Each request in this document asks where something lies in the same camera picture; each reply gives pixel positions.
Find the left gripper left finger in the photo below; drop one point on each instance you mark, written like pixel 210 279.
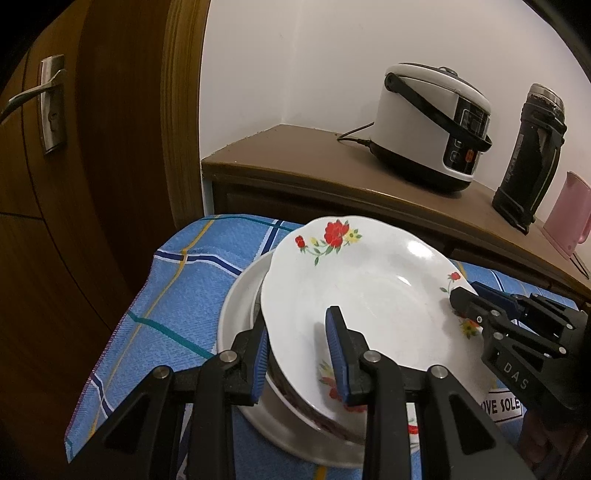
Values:
pixel 142 437

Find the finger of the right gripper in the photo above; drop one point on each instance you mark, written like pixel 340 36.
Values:
pixel 503 300
pixel 484 313

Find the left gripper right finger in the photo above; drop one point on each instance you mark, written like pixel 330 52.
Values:
pixel 458 440

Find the red flower white plate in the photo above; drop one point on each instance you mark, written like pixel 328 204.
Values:
pixel 391 286

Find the pink floral rimmed plate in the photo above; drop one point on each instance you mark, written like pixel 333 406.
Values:
pixel 301 370

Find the person's right hand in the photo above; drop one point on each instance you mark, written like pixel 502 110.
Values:
pixel 548 453

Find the pink electric kettle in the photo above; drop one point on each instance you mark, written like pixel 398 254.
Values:
pixel 568 224

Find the black thermos flask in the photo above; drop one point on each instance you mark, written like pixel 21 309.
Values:
pixel 534 160

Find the blue plaid tablecloth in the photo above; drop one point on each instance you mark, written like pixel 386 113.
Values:
pixel 173 321

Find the silver black rice cooker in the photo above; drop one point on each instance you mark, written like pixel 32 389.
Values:
pixel 431 127

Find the brown wooden door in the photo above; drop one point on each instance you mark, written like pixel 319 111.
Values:
pixel 79 225

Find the brown wooden cabinet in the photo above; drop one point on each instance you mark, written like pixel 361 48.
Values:
pixel 298 174

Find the silver door handle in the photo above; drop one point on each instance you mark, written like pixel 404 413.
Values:
pixel 50 97

